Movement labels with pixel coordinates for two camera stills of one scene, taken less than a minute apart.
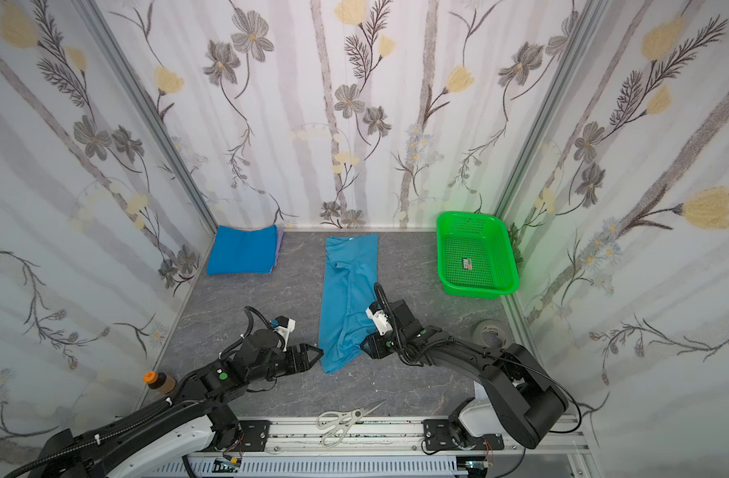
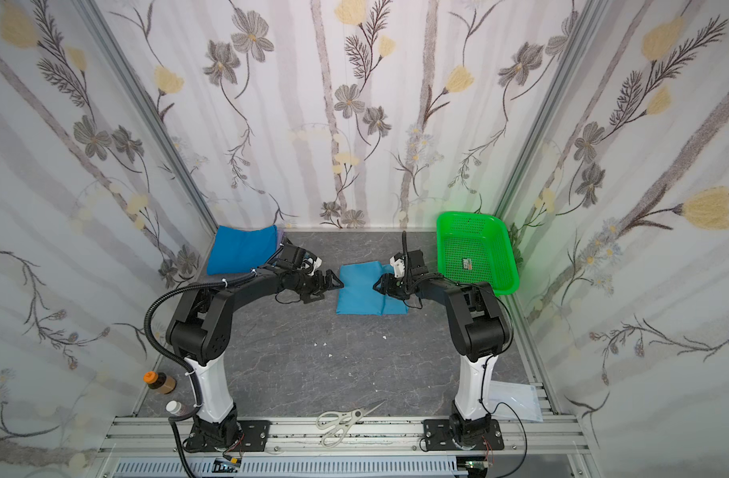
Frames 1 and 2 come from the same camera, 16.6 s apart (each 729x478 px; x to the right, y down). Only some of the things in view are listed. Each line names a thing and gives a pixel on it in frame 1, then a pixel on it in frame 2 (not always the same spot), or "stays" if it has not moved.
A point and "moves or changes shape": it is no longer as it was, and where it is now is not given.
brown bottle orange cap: [159, 381] stays
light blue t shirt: [349, 290] moves or changes shape
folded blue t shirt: [234, 251] stays
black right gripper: [382, 343] to [394, 284]
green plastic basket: [475, 256] stays
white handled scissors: [342, 420] stays
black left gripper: [296, 358] to [318, 282]
